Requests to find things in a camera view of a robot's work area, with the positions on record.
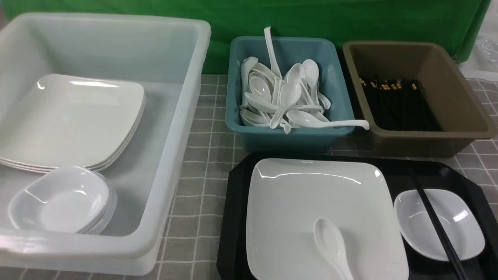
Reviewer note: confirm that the white soup spoon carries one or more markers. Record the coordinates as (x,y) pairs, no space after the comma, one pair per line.
(330,243)

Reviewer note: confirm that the pile of white spoons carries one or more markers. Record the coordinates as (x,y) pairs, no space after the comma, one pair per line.
(261,91)

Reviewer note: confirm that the green backdrop cloth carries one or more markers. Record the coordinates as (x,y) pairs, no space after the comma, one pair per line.
(452,24)

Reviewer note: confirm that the white spoon overhanging bin edge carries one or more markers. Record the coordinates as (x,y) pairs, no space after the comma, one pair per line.
(307,120)

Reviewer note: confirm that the white spoon centre of pile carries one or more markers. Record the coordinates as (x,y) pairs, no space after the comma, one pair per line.
(290,94)

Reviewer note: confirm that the clear plastic bag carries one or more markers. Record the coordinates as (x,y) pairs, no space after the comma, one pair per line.
(487,52)

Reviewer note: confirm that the teal plastic bin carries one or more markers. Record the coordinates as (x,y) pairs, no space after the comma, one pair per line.
(289,51)

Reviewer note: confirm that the bundle of black chopsticks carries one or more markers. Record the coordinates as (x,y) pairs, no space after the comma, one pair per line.
(399,104)

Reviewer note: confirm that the small white bowl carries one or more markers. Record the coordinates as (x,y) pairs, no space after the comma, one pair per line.
(455,216)

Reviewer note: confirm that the large translucent white bin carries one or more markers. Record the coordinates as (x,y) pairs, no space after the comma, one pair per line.
(163,54)

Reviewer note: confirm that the black chopstick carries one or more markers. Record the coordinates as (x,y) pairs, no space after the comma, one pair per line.
(445,241)

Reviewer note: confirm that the upright white spoon in bin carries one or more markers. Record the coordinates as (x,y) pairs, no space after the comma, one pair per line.
(274,66)

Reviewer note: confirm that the brown plastic bin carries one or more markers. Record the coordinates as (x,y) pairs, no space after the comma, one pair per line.
(461,114)

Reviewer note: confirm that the stack of white square plates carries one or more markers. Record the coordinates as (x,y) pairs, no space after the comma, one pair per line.
(67,120)

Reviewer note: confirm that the large white square plate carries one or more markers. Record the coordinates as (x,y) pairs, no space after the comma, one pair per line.
(287,196)

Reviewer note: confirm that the black serving tray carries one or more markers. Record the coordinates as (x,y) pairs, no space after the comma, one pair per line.
(232,255)

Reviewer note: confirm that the stack of small white bowls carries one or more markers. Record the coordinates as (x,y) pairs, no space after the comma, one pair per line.
(69,199)

